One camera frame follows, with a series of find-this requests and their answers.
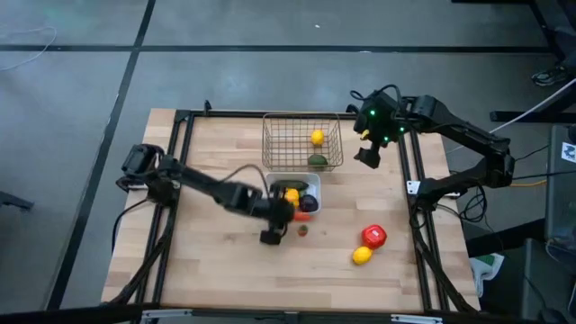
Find thin white floor cable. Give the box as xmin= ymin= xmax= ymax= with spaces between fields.
xmin=0 ymin=25 xmax=58 ymax=72

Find green and white bag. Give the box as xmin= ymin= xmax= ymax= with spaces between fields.
xmin=470 ymin=253 xmax=505 ymax=298

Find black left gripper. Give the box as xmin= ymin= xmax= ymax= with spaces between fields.
xmin=251 ymin=195 xmax=296 ymax=247

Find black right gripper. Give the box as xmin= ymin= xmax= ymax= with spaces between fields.
xmin=353 ymin=89 xmax=404 ymax=170

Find black metal stand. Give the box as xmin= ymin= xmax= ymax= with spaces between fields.
xmin=452 ymin=0 xmax=576 ymax=123

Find grey box with label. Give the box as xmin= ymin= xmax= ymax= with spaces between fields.
xmin=544 ymin=124 xmax=576 ymax=244

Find black left arm base cable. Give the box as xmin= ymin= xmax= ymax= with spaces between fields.
xmin=111 ymin=197 xmax=152 ymax=253

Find copper wire basket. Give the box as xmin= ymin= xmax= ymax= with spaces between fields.
xmin=261 ymin=112 xmax=346 ymax=174

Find person's shoe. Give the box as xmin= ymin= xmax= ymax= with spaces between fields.
xmin=530 ymin=65 xmax=569 ymax=87

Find black bar with brackets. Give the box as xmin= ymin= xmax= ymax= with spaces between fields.
xmin=0 ymin=305 xmax=576 ymax=324

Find black left arm gripper cable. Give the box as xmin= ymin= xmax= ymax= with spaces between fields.
xmin=220 ymin=163 xmax=271 ymax=199

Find thick white cable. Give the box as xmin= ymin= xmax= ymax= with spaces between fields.
xmin=489 ymin=76 xmax=576 ymax=134

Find green toy avocado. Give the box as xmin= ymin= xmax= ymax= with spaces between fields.
xmin=307 ymin=153 xmax=329 ymax=170

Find black floor bracket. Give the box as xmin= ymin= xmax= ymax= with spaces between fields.
xmin=0 ymin=191 xmax=35 ymax=212

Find yellow toy lemon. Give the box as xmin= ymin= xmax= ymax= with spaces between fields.
xmin=352 ymin=245 xmax=374 ymax=266

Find white plastic tray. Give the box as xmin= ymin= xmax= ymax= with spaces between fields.
xmin=265 ymin=172 xmax=323 ymax=215

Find yellow pepper with green stem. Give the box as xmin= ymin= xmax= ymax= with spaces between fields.
xmin=283 ymin=187 xmax=301 ymax=209

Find black aluminium table frame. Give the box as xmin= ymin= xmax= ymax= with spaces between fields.
xmin=105 ymin=107 xmax=481 ymax=316

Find red toy bell pepper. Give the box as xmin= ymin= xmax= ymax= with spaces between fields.
xmin=361 ymin=224 xmax=388 ymax=250

